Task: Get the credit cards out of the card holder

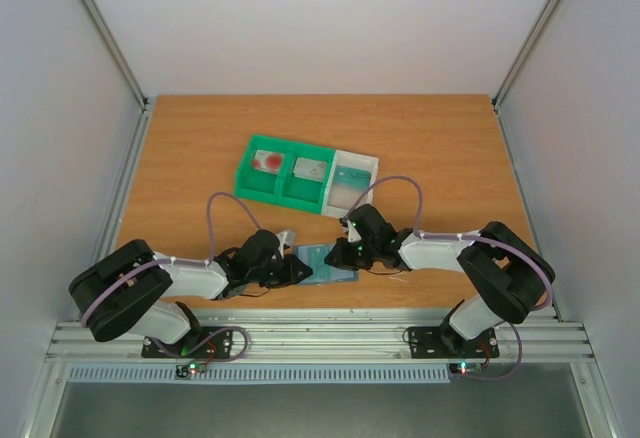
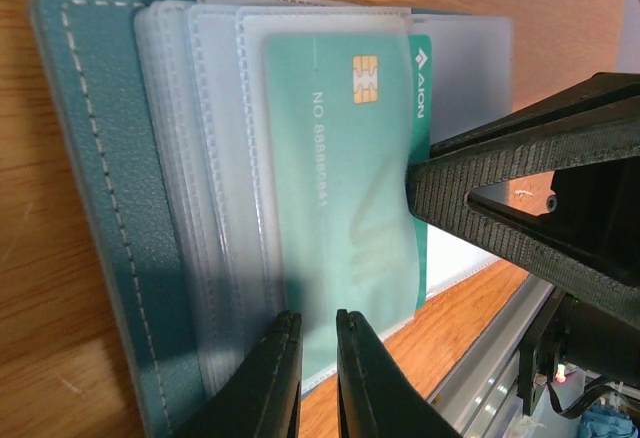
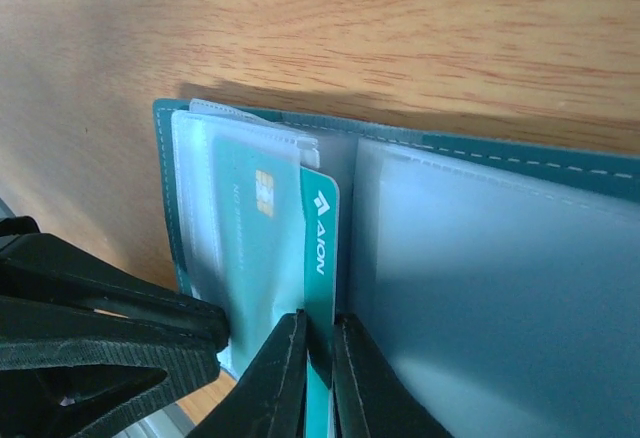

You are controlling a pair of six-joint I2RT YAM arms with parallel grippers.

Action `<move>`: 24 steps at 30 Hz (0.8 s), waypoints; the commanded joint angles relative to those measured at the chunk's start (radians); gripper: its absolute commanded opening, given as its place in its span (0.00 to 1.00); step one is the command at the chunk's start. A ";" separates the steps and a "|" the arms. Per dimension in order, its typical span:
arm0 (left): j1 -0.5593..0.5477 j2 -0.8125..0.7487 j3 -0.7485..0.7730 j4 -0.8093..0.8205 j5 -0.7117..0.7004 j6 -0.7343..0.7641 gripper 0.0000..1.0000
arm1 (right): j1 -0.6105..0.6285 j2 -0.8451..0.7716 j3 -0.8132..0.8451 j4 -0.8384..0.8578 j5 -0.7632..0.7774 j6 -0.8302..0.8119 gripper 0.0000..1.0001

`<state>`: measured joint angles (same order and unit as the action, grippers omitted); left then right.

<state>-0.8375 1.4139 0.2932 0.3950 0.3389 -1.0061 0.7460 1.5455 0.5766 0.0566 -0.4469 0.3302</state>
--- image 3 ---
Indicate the aluminium rail front frame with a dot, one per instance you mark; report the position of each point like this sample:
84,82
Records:
169,422

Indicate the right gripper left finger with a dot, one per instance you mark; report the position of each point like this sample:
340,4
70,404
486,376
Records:
269,400

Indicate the teal leather card holder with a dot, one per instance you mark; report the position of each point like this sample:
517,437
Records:
499,280

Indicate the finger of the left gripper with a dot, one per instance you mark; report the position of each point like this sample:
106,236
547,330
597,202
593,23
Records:
44,268
68,372

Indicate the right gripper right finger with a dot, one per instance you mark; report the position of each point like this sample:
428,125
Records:
369,398

